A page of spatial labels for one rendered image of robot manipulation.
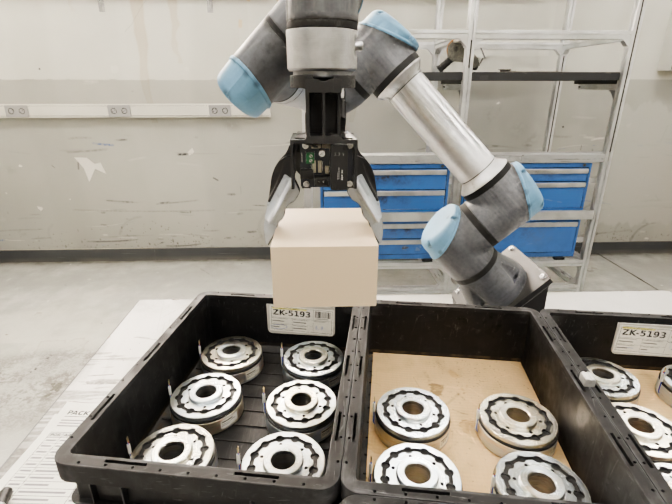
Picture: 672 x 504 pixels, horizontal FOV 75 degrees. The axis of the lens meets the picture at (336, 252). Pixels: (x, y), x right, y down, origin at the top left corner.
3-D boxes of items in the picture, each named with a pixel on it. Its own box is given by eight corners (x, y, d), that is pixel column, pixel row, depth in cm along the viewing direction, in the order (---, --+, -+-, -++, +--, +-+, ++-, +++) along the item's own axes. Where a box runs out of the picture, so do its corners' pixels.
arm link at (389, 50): (489, 238, 103) (333, 60, 98) (543, 197, 99) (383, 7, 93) (498, 253, 92) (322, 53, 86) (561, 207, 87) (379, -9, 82)
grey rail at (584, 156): (303, 161, 244) (303, 152, 243) (600, 159, 251) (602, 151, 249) (303, 164, 235) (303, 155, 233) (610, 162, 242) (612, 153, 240)
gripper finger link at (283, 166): (257, 195, 53) (296, 133, 51) (258, 192, 54) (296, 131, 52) (290, 215, 54) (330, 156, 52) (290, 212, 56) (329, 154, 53)
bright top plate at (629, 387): (554, 360, 73) (554, 357, 73) (613, 359, 73) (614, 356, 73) (587, 400, 64) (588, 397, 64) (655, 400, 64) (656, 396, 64)
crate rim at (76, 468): (202, 301, 82) (201, 290, 81) (361, 310, 79) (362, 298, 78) (50, 480, 45) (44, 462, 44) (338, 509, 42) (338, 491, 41)
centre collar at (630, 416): (612, 413, 61) (613, 409, 61) (651, 417, 60) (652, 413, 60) (628, 439, 56) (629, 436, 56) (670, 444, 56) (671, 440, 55)
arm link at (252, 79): (301, 98, 101) (190, 62, 55) (335, 62, 98) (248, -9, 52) (334, 136, 102) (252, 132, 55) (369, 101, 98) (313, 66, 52)
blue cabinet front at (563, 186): (454, 257, 262) (464, 163, 242) (572, 255, 265) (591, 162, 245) (455, 259, 259) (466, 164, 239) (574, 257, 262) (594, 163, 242)
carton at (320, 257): (283, 257, 66) (281, 208, 63) (362, 255, 66) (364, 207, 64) (273, 307, 51) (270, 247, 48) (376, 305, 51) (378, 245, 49)
